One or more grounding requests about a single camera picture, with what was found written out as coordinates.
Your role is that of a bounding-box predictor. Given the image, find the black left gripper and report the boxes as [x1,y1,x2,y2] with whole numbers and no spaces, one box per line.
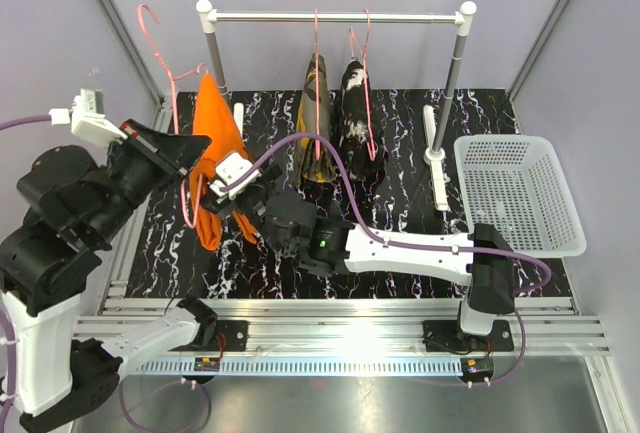
[87,116,213,244]

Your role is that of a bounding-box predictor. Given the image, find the camouflage olive yellow trousers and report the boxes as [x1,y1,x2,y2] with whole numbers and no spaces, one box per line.
[294,54,335,186]

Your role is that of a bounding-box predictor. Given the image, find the orange trousers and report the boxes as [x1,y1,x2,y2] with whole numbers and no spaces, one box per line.
[189,73,248,251]

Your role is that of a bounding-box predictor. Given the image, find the pink wire hanger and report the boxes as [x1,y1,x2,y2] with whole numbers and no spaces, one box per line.
[349,8,378,161]
[137,3,208,230]
[314,8,322,160]

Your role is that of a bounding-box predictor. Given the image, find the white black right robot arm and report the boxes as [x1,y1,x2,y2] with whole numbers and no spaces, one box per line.
[201,153,515,355]

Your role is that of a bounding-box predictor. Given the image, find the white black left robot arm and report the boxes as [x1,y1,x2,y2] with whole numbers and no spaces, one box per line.
[1,120,217,432]

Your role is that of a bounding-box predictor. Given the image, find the black white patterned trousers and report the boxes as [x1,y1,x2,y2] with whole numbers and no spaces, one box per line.
[334,57,387,181]

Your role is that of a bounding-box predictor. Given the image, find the white metal clothes rack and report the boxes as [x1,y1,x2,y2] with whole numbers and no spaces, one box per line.
[195,0,478,212]

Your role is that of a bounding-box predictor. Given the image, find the white plastic laundry basket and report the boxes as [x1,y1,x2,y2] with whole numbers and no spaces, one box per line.
[454,134,586,259]

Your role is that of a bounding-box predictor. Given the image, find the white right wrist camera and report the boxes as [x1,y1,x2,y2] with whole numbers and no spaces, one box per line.
[209,151,261,200]

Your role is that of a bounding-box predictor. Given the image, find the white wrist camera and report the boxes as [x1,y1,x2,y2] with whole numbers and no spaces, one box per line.
[209,151,261,200]
[48,88,128,148]

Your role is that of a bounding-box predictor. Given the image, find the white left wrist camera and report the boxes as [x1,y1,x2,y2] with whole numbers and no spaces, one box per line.
[48,88,128,148]

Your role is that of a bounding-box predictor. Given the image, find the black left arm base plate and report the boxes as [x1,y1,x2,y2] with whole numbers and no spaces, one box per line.
[188,320,249,352]

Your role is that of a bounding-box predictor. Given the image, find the aluminium extrusion rail frame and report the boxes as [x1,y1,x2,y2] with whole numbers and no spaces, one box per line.
[75,88,639,432]

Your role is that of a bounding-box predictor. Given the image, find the white slotted cable duct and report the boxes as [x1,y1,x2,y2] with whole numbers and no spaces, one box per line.
[136,356,462,377]

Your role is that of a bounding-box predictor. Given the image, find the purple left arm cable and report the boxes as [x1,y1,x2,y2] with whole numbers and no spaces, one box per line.
[0,113,209,429]

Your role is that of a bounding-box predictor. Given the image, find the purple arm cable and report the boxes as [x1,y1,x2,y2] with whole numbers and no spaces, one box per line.
[0,113,209,429]
[219,132,554,387]

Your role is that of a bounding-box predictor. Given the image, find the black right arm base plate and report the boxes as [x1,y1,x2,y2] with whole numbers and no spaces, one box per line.
[422,320,514,356]

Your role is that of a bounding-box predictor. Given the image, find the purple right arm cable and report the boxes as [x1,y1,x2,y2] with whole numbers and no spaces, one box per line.
[219,132,554,387]

